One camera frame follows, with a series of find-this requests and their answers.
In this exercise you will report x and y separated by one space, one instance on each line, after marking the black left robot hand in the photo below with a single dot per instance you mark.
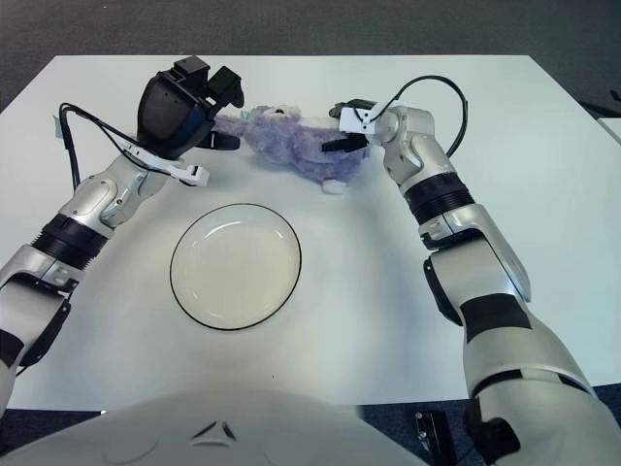
170 116

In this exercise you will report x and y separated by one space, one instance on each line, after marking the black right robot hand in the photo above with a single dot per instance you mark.
347 143

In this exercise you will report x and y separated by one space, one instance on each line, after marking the purple plush bunny doll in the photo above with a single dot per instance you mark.
301 145

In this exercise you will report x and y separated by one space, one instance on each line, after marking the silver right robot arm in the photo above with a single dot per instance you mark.
461 242

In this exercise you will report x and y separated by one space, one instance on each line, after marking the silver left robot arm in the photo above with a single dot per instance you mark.
73 223

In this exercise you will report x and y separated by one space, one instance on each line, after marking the white plate with black rim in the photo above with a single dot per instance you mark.
238 272

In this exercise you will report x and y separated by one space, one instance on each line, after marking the grey robot torso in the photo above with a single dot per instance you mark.
267 417

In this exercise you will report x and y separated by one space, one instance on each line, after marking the black metal bracket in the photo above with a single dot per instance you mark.
432 432

